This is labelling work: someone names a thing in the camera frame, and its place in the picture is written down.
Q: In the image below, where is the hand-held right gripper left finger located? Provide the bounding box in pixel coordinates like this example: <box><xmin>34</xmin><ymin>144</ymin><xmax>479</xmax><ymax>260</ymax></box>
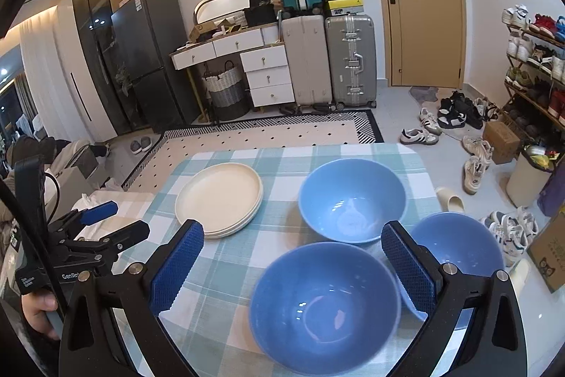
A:
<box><xmin>59</xmin><ymin>219</ymin><xmax>206</xmax><ymax>377</ymax></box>

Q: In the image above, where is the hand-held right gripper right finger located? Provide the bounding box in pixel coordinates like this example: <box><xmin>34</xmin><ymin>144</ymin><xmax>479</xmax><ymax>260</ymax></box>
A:
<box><xmin>380</xmin><ymin>220</ymin><xmax>526</xmax><ymax>377</ymax></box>

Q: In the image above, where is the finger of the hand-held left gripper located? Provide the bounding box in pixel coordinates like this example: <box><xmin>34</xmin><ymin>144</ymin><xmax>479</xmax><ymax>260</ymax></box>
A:
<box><xmin>66</xmin><ymin>220</ymin><xmax>150</xmax><ymax>267</ymax></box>
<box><xmin>48</xmin><ymin>200</ymin><xmax>119</xmax><ymax>236</ymax></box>

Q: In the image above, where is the blue bowl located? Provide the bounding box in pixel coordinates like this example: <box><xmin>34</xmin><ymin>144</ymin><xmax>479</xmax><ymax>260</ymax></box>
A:
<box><xmin>298</xmin><ymin>158</ymin><xmax>408</xmax><ymax>245</ymax></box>
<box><xmin>399</xmin><ymin>213</ymin><xmax>505</xmax><ymax>331</ymax></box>
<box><xmin>248</xmin><ymin>242</ymin><xmax>402</xmax><ymax>376</ymax></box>

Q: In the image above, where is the person's left hand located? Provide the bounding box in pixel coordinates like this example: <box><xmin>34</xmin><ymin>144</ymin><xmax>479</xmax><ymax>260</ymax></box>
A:
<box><xmin>20</xmin><ymin>293</ymin><xmax>63</xmax><ymax>340</ymax></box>

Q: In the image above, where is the white plastic bag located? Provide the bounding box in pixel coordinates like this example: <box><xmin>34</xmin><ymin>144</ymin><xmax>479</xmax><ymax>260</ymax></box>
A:
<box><xmin>73</xmin><ymin>190</ymin><xmax>155</xmax><ymax>241</ymax></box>

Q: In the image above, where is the beige sofa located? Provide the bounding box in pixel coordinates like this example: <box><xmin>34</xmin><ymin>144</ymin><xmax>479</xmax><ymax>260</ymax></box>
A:
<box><xmin>55</xmin><ymin>145</ymin><xmax>102</xmax><ymax>201</ymax></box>

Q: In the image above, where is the cream slide sandal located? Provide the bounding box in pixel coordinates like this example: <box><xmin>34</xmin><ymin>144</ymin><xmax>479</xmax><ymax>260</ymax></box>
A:
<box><xmin>435</xmin><ymin>187</ymin><xmax>466</xmax><ymax>213</ymax></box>
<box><xmin>507</xmin><ymin>259</ymin><xmax>530</xmax><ymax>291</ymax></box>

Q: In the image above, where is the white green sneaker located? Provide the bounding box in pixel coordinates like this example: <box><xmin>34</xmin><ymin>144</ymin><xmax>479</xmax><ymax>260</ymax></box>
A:
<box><xmin>514</xmin><ymin>206</ymin><xmax>540</xmax><ymax>245</ymax></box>
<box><xmin>483</xmin><ymin>211</ymin><xmax>528</xmax><ymax>267</ymax></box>

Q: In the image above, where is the cartoon printed cardboard box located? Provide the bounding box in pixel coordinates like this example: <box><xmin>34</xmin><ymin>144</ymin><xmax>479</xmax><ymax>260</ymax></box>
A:
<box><xmin>527</xmin><ymin>211</ymin><xmax>565</xmax><ymax>294</ymax></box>

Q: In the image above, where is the white trash bin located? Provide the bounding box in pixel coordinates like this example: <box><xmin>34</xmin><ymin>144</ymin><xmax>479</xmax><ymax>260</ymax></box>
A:
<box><xmin>505</xmin><ymin>145</ymin><xmax>554</xmax><ymax>207</ymax></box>

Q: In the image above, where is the white curtain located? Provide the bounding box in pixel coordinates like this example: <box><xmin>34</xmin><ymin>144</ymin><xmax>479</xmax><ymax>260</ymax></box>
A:
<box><xmin>20</xmin><ymin>4</ymin><xmax>118</xmax><ymax>143</ymax></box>

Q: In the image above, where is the scattered pile of shoes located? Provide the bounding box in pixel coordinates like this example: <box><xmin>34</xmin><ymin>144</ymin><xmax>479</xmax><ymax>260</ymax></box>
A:
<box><xmin>399</xmin><ymin>91</ymin><xmax>501</xmax><ymax>196</ymax></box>

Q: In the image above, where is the small brown cardboard box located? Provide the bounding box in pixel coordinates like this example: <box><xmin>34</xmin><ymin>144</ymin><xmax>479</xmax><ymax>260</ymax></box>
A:
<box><xmin>482</xmin><ymin>120</ymin><xmax>522</xmax><ymax>165</ymax></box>

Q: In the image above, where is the patterned cream rug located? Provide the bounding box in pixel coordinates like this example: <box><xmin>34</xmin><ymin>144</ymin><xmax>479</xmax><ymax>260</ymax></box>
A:
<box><xmin>121</xmin><ymin>110</ymin><xmax>385</xmax><ymax>192</ymax></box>

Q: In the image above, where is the black glass cabinet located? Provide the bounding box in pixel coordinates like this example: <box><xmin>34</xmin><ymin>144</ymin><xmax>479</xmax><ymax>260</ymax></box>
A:
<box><xmin>71</xmin><ymin>0</ymin><xmax>139</xmax><ymax>135</ymax></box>

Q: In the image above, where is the dark grey refrigerator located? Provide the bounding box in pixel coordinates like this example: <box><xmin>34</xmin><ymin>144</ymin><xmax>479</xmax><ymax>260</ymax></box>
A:
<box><xmin>110</xmin><ymin>0</ymin><xmax>201</xmax><ymax>135</ymax></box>

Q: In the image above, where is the purple bag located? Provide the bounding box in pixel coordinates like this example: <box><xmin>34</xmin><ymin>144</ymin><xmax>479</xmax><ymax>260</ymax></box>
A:
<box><xmin>536</xmin><ymin>163</ymin><xmax>565</xmax><ymax>219</ymax></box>

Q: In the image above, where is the woven laundry basket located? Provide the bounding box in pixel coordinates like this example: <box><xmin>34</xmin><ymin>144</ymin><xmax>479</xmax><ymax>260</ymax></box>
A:
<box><xmin>202</xmin><ymin>61</ymin><xmax>251</xmax><ymax>122</ymax></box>

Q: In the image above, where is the grey doormat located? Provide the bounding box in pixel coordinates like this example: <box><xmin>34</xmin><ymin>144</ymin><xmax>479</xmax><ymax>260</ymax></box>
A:
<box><xmin>408</xmin><ymin>86</ymin><xmax>438</xmax><ymax>101</ymax></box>

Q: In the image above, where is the small flat cardboard box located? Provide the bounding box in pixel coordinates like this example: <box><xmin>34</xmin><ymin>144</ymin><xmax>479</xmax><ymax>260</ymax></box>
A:
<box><xmin>190</xmin><ymin>23</ymin><xmax>217</xmax><ymax>42</ymax></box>

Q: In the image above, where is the wooden shoe rack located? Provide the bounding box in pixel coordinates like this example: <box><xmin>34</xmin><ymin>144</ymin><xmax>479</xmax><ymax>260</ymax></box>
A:
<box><xmin>501</xmin><ymin>4</ymin><xmax>565</xmax><ymax>148</ymax></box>

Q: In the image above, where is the white dresser desk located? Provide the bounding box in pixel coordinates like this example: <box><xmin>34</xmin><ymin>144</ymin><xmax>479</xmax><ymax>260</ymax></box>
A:
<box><xmin>170</xmin><ymin>26</ymin><xmax>296</xmax><ymax>124</ymax></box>

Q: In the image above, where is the silver suitcase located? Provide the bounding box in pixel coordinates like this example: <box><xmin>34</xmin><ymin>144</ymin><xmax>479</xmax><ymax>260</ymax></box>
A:
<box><xmin>324</xmin><ymin>14</ymin><xmax>378</xmax><ymax>110</ymax></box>

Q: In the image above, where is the beige suitcase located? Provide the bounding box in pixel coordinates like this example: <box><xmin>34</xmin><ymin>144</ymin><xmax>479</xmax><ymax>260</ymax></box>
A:
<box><xmin>280</xmin><ymin>14</ymin><xmax>334</xmax><ymax>113</ymax></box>

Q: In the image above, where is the arched mirror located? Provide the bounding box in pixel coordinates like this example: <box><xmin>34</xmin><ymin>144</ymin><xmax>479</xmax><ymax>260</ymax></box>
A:
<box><xmin>194</xmin><ymin>0</ymin><xmax>281</xmax><ymax>24</ymax></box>

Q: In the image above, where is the wooden door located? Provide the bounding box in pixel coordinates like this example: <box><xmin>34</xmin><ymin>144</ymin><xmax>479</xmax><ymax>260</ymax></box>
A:
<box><xmin>371</xmin><ymin>0</ymin><xmax>468</xmax><ymax>88</ymax></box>

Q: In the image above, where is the black fabric bag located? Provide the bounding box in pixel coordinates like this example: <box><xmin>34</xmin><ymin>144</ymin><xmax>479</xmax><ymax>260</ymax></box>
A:
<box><xmin>244</xmin><ymin>5</ymin><xmax>276</xmax><ymax>26</ymax></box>

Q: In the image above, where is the black cable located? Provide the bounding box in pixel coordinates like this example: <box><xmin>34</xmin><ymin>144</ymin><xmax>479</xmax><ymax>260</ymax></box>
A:
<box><xmin>0</xmin><ymin>171</ymin><xmax>69</xmax><ymax>316</ymax></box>

